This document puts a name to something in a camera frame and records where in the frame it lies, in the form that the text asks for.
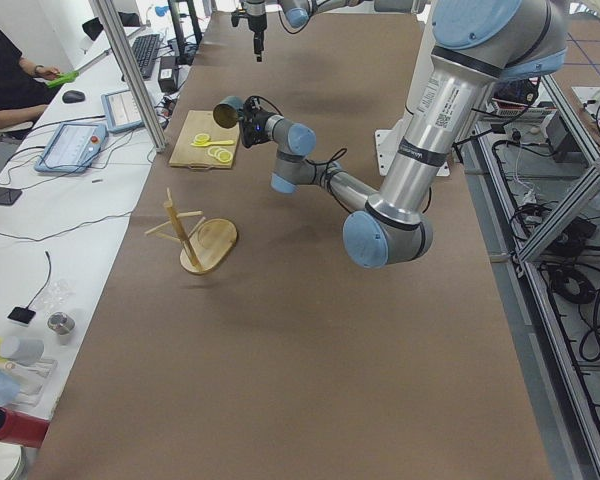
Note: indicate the red cylinder bottle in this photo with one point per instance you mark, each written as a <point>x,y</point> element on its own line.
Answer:
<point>22,429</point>

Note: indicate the seated person in black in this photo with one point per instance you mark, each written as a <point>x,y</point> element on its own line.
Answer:
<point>24,94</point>

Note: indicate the aluminium frame post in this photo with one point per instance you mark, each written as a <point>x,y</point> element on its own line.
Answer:
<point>110,20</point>

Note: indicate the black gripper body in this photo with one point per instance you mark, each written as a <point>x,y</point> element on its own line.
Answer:
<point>256,22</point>
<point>260,121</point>

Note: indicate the grey cup on tray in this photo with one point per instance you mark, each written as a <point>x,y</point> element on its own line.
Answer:
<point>25,351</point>

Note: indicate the dark blue mug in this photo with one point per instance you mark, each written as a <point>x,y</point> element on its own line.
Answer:
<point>226,113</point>

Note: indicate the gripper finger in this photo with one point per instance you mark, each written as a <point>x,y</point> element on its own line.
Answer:
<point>258,45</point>

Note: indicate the wooden cup storage rack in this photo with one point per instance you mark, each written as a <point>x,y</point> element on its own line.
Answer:
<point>205,243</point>

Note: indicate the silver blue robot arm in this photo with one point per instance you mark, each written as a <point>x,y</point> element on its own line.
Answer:
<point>297,14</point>
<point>476,43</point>

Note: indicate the wooden cutting board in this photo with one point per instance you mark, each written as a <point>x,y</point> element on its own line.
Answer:
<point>186,156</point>

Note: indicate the black power adapter box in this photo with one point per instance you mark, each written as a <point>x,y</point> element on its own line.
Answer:
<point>168,77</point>

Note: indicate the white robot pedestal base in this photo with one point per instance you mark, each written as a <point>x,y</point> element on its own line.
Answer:
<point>387,141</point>

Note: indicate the black computer mouse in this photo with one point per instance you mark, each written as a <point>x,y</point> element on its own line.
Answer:
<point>73,96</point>

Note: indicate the small metal cup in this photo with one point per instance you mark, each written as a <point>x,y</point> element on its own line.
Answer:
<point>62,326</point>

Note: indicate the black keyboard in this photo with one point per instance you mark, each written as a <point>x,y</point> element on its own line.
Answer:
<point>145,51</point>

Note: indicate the blue teach pendant tablet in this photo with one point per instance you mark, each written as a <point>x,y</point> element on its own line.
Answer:
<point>72,148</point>
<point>121,112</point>

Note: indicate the small black square pad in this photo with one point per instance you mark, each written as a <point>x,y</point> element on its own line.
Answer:
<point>21,315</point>

